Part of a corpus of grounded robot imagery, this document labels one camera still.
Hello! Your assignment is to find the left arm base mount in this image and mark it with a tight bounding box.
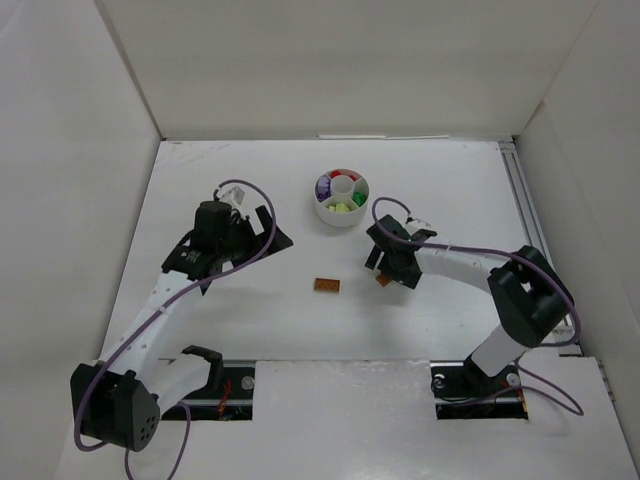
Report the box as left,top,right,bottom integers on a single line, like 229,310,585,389
152,345,256,421

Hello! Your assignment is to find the brown lego plate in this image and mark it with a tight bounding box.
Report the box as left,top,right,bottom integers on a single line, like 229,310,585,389
376,273,392,287
314,278,341,293

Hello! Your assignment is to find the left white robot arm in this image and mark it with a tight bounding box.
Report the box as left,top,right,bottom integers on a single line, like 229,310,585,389
70,198,293,452

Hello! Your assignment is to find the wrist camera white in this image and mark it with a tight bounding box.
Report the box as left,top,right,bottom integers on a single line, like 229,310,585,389
213,185,245,209
404,217,438,241

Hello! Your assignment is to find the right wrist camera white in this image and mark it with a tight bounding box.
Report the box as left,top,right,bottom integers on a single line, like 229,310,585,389
404,217,438,241

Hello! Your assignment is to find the aluminium rail right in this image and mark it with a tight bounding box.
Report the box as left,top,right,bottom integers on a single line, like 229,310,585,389
498,140,575,343

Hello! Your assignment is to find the dark green lego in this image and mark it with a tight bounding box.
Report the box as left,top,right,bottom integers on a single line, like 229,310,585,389
352,192,367,207

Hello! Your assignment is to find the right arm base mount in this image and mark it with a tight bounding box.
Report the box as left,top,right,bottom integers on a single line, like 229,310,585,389
429,360,528,420

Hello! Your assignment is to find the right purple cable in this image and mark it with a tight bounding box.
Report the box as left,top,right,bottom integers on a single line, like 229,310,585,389
369,196,585,418

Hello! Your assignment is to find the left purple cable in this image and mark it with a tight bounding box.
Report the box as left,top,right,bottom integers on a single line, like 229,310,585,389
72,179,277,480

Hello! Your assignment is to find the white round divided container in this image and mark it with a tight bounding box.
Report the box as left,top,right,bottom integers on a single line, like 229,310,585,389
314,168,370,228

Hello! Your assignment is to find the purple cable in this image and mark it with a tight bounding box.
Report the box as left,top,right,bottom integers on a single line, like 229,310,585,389
72,179,277,480
369,196,585,418

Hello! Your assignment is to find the purple lego plate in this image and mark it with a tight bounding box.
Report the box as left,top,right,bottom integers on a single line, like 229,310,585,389
316,176,331,201

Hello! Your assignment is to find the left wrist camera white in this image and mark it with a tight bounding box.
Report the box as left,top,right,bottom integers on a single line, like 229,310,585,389
213,185,245,209

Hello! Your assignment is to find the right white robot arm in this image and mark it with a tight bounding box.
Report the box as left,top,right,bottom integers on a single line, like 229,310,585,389
365,215,575,387

